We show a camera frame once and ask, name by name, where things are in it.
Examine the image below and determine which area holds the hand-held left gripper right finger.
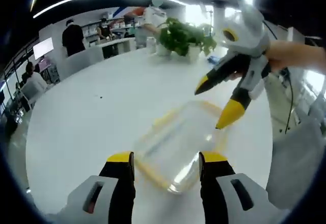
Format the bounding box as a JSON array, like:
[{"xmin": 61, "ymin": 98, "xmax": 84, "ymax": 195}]
[{"xmin": 199, "ymin": 151, "xmax": 291, "ymax": 224}]

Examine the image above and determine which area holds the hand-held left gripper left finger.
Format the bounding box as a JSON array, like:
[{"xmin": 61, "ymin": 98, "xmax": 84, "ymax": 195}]
[{"xmin": 48, "ymin": 151, "xmax": 136, "ymax": 224}]

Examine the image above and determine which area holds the clear container with yellow buckles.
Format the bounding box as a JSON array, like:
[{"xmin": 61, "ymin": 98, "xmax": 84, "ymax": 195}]
[{"xmin": 132, "ymin": 100, "xmax": 229, "ymax": 195}]

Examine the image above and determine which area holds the person's right hand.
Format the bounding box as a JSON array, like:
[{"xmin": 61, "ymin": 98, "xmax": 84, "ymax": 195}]
[{"xmin": 264, "ymin": 41, "xmax": 304, "ymax": 72}]

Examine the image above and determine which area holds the green potted plant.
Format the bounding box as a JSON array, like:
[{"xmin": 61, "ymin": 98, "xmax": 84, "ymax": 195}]
[{"xmin": 157, "ymin": 17, "xmax": 218, "ymax": 58}]

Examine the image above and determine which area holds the white bottle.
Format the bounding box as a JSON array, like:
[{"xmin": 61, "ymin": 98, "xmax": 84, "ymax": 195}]
[{"xmin": 146, "ymin": 36, "xmax": 157, "ymax": 54}]

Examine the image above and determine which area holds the person's grey clothing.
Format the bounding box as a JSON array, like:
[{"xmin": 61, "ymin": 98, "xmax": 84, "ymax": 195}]
[{"xmin": 265, "ymin": 91, "xmax": 326, "ymax": 211}]

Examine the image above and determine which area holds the white counter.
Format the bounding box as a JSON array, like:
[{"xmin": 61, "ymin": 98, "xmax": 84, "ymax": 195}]
[{"xmin": 96, "ymin": 36, "xmax": 136, "ymax": 60}]

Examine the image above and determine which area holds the grey office chair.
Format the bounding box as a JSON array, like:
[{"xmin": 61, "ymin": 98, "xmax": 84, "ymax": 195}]
[{"xmin": 20, "ymin": 81, "xmax": 47, "ymax": 109}]

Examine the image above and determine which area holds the white chair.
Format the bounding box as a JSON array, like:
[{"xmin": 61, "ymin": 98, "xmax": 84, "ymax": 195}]
[{"xmin": 65, "ymin": 47, "xmax": 104, "ymax": 79}]

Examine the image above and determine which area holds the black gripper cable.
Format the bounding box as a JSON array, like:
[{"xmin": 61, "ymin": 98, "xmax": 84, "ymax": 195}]
[{"xmin": 262, "ymin": 20, "xmax": 295, "ymax": 134}]

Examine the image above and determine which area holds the wall screen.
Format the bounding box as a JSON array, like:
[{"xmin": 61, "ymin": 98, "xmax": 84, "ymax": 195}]
[{"xmin": 32, "ymin": 37, "xmax": 55, "ymax": 60}]

